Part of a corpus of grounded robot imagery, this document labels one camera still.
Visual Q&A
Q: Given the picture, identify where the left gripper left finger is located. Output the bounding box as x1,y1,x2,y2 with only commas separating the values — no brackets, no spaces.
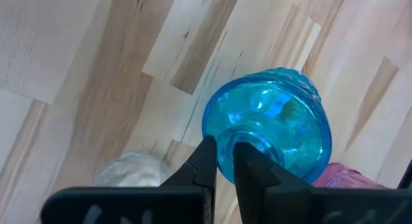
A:
41,135,218,224

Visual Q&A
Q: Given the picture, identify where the clear squat ribbed glass vase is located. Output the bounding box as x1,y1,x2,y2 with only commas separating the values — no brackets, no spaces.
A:
92,152,168,188

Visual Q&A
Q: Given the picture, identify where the purple round ribbed glass vase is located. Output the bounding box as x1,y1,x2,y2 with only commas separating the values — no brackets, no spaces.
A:
311,162,387,189

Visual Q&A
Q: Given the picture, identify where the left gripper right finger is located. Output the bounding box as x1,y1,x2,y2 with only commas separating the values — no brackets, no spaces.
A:
232,142,412,224

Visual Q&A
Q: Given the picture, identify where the blue squat embossed glass vase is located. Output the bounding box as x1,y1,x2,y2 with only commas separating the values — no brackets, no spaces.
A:
201,67,333,185

